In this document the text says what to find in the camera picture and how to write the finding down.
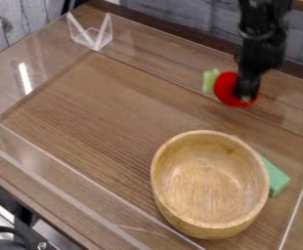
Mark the red felt fruit green leaf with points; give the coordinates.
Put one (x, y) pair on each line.
(220, 82)

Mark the green sponge block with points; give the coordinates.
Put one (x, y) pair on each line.
(275, 178)

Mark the round wooden bowl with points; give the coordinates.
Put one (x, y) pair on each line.
(209, 184)

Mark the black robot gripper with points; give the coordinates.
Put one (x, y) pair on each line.
(263, 30)

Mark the black table clamp bracket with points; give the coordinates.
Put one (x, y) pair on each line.
(36, 241)

